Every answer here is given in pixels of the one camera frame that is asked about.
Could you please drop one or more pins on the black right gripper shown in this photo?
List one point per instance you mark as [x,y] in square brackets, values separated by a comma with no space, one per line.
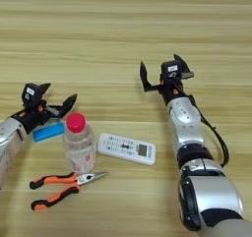
[172,90]

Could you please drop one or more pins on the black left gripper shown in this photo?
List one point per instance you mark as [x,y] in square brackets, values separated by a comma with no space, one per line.
[32,118]

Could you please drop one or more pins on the blue rectangular block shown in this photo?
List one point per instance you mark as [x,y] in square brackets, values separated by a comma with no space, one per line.
[49,132]

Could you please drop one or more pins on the clear bottle with red cap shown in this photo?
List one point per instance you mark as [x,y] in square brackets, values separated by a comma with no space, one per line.
[79,146]

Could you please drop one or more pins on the orange black needle-nose pliers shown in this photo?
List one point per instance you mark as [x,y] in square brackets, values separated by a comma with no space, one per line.
[57,180]

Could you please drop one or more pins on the white remote control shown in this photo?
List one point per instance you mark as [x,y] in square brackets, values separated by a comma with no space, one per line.
[126,148]

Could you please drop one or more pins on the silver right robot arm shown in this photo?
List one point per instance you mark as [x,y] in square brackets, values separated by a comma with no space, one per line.
[188,126]

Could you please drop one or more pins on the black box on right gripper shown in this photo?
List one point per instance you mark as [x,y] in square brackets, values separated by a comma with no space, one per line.
[170,70]

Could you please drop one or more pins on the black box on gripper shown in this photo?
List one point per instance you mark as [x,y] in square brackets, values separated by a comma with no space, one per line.
[170,70]
[30,93]

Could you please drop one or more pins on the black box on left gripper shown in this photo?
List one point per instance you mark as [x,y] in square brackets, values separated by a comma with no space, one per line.
[30,93]

